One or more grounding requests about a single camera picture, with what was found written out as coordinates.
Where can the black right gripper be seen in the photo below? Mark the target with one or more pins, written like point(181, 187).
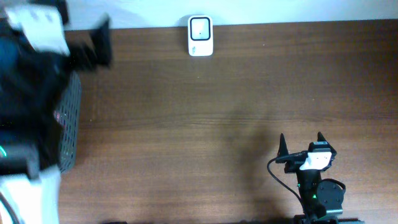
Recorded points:
point(297, 157)

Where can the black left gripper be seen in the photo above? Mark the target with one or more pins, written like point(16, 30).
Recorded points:
point(83, 53)

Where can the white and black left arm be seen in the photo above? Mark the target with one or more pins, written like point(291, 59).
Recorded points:
point(40, 103)

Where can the white barcode scanner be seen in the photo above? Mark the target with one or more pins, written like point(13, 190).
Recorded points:
point(200, 36)

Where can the dark grey plastic basket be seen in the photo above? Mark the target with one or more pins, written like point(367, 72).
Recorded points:
point(67, 114)

